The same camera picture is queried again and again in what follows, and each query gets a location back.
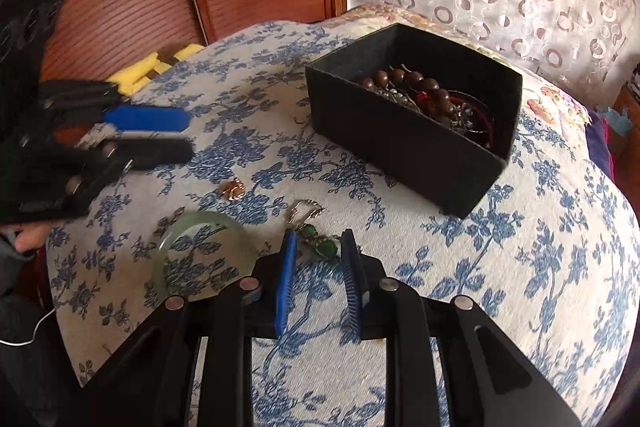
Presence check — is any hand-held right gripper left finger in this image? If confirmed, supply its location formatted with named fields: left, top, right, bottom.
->
left=75, top=229, right=301, bottom=427

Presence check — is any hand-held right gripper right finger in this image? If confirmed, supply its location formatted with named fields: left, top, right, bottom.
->
left=341, top=229, right=583, bottom=427

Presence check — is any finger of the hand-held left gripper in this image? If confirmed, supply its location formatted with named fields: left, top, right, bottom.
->
left=41, top=79, right=192, bottom=135
left=70, top=134, right=196, bottom=198

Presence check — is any pale green jade bangle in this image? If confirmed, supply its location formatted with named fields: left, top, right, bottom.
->
left=152, top=211, right=259, bottom=297

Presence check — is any small gold brooch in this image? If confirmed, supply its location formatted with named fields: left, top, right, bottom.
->
left=221, top=178, right=246, bottom=202

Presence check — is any black square box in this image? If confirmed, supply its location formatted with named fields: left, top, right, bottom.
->
left=305, top=23, right=524, bottom=219

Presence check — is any grey crystal bead bracelet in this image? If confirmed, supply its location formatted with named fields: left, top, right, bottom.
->
left=370, top=86, right=421, bottom=112

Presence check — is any brown wooden bead bracelet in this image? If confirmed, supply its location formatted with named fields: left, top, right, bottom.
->
left=356, top=66, right=459, bottom=118

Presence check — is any dark red bangle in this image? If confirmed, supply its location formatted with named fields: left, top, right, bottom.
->
left=414, top=89, right=497, bottom=148

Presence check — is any person's left hand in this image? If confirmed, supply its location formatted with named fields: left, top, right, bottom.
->
left=7, top=223, right=49, bottom=256

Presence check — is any yellow plush toy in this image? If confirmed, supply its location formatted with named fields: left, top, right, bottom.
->
left=107, top=44, right=206, bottom=100

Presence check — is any blue floral tablecloth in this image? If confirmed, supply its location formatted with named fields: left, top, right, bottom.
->
left=45, top=21, right=640, bottom=427

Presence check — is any dark blue blanket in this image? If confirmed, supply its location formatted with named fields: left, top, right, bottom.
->
left=584, top=108, right=617, bottom=182

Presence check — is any teal paper bag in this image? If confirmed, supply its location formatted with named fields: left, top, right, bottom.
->
left=597, top=106, right=632, bottom=138

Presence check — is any long wooden cabinet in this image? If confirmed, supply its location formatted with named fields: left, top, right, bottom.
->
left=614, top=83, right=640, bottom=142

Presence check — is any thin white cable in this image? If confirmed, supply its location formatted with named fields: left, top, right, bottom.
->
left=0, top=307, right=57, bottom=347

